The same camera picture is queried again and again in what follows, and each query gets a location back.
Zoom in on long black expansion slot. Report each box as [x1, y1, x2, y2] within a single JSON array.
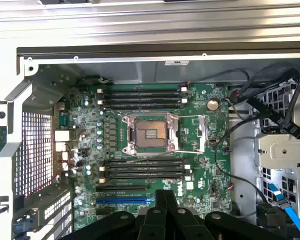
[[95, 184, 148, 193]]

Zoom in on green motherboard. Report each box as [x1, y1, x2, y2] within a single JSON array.
[[53, 82, 232, 231]]

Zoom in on blue SATA wire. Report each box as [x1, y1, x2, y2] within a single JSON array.
[[266, 183, 300, 240]]

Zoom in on long black wire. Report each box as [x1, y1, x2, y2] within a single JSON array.
[[213, 116, 268, 203]]

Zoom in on silver metal disk bay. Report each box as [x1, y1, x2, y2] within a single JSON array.
[[254, 82, 300, 226]]

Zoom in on red and black fan wire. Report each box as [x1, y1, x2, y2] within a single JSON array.
[[49, 143, 75, 187]]

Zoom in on black RAM slot white clips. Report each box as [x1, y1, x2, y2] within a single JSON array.
[[96, 98, 189, 105], [99, 175, 192, 183], [96, 86, 188, 95], [99, 163, 192, 171]]

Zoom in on blue expansion slot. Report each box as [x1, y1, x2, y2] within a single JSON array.
[[95, 196, 155, 205]]

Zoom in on round coin battery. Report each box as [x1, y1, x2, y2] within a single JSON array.
[[206, 98, 220, 112]]

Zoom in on black flat disk power wire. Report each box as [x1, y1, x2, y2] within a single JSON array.
[[247, 96, 300, 139]]

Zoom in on open PC case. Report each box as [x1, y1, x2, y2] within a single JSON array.
[[0, 46, 300, 240]]

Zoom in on thin black wire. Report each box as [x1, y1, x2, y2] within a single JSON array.
[[186, 68, 251, 86]]

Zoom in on CPU socket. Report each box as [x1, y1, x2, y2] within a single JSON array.
[[121, 112, 181, 156]]

